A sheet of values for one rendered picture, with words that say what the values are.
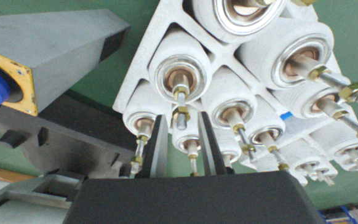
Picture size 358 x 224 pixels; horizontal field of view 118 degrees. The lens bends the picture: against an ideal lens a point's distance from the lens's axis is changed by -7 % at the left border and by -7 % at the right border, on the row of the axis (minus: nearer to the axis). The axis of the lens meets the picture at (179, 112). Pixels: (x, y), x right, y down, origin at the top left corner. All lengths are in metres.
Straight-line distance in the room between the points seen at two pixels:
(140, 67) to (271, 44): 0.21
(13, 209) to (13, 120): 0.26
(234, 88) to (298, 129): 0.38
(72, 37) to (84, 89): 0.39
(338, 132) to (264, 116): 0.31
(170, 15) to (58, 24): 0.16
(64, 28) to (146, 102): 0.16
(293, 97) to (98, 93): 0.61
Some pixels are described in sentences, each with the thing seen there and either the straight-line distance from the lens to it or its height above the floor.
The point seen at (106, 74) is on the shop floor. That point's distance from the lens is 0.52.
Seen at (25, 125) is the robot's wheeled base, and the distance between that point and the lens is 0.55.
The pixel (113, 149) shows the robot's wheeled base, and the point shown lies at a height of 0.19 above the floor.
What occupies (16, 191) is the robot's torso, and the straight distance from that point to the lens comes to 0.47.
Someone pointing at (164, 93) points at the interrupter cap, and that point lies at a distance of 0.19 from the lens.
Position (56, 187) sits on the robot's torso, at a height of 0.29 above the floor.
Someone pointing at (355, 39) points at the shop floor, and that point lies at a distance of 0.71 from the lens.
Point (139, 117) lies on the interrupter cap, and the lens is 0.23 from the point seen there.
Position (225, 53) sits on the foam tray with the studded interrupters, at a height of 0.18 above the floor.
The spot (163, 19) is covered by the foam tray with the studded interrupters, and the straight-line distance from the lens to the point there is 0.23.
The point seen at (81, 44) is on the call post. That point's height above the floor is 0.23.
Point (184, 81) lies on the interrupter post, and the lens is 0.16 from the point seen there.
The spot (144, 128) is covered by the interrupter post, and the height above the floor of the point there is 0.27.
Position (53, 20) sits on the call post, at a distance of 0.27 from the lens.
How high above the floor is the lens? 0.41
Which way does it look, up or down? 48 degrees down
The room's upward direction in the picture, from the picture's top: 180 degrees clockwise
